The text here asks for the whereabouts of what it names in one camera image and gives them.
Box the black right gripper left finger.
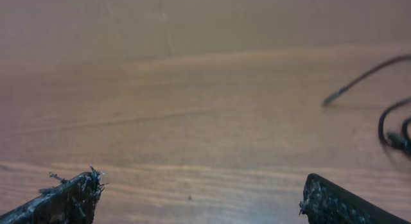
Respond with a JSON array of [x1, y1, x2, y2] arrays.
[[1, 168, 104, 224]]

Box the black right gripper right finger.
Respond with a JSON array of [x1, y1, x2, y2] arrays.
[[299, 173, 410, 224]]

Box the black USB cable bundle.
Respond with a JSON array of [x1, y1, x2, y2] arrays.
[[321, 54, 411, 154]]

